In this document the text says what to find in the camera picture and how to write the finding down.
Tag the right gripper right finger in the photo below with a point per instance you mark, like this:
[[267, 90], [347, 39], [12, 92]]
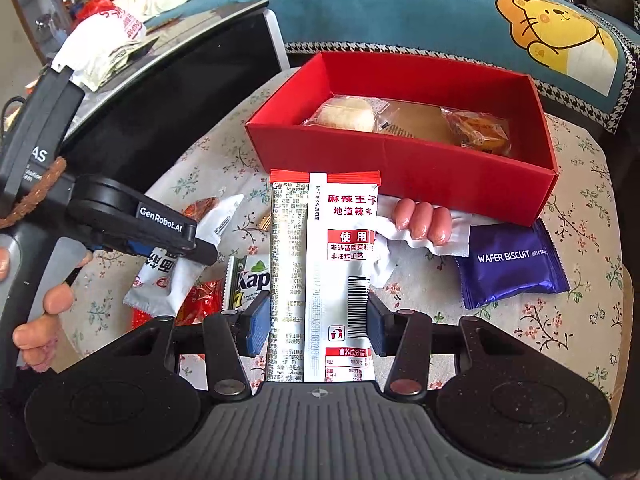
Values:
[[407, 336]]

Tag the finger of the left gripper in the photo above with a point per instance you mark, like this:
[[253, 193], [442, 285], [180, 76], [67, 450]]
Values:
[[111, 216]]

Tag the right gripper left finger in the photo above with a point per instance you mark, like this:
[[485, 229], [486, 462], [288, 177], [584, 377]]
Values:
[[229, 336]]

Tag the red candy packet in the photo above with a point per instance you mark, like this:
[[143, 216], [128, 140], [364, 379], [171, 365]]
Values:
[[202, 300]]

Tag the white red date packet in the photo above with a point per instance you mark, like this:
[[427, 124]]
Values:
[[165, 279]]

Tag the sausage packet white wrapper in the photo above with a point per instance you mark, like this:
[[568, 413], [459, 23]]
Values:
[[419, 225]]

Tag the white red spicy strip packet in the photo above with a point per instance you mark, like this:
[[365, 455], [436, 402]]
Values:
[[324, 257]]

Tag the purple wafer biscuit packet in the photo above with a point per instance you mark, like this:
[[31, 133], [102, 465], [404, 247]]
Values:
[[506, 260]]

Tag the gold foil snack packet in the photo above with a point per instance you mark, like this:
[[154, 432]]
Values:
[[264, 223]]

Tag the person's left hand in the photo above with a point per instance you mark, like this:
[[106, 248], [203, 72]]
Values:
[[36, 341]]

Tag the green white Kap packet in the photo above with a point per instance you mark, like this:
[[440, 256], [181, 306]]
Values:
[[245, 279]]

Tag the floral tablecloth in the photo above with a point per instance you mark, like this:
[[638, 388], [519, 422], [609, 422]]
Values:
[[582, 328]]

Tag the white red plastic bag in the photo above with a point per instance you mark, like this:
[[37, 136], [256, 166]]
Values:
[[100, 44]]

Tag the black glossy side table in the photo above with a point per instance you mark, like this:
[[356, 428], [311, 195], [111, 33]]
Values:
[[192, 70]]

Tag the brown card in box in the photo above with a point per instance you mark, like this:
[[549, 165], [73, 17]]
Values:
[[415, 121]]

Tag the red cardboard box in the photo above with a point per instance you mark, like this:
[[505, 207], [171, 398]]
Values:
[[511, 188]]

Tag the orange pastry clear wrapper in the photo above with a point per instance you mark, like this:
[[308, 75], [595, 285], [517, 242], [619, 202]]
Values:
[[481, 132]]

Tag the round cake clear wrapper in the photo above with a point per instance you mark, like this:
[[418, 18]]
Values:
[[354, 113]]

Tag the teal lion sofa blanket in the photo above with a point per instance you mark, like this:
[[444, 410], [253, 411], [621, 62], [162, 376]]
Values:
[[580, 60]]

